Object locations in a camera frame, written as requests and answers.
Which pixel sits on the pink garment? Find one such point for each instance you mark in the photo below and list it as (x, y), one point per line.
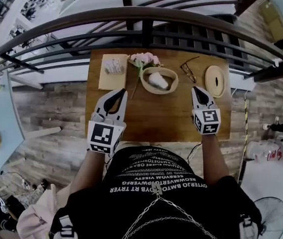
(37, 215)

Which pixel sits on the clear plastic bag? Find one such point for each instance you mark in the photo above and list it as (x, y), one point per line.
(263, 151)

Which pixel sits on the person's left forearm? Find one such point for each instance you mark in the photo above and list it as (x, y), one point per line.
(89, 168)

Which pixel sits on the dark wooden chair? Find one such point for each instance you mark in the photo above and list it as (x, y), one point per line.
(141, 11)

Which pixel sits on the square wooden board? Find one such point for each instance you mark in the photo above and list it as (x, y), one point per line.
(111, 82)

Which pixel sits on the person's right forearm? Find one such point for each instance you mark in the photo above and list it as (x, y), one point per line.
(213, 158)

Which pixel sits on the wooden table with hairpin legs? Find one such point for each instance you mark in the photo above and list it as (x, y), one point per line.
(161, 118)

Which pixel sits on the white side table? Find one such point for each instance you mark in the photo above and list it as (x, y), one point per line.
(2, 113)

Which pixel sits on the brown cardboard box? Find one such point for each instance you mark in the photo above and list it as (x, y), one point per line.
(273, 21)

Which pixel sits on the yellow black striped tape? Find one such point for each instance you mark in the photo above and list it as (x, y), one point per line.
(246, 113)

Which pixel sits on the dark-rimmed glasses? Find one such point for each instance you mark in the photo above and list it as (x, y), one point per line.
(188, 73)

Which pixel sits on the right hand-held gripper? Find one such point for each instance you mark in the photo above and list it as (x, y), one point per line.
(210, 123)

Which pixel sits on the black printed shirt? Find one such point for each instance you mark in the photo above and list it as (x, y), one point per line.
(94, 208)

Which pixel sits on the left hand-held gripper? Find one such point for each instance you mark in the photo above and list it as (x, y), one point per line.
(101, 136)

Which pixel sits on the oval beige container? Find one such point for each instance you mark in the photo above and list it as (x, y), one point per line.
(174, 80)

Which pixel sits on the pink flower bouquet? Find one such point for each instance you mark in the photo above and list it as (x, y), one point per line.
(146, 58)

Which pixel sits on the round beige lid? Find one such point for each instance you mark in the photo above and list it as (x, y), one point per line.
(211, 83)

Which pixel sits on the white cloth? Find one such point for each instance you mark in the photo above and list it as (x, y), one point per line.
(157, 81)

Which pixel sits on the small clear plastic item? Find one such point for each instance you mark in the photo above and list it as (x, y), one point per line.
(114, 67)

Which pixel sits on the black standing fan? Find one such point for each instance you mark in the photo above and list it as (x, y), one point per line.
(271, 215)

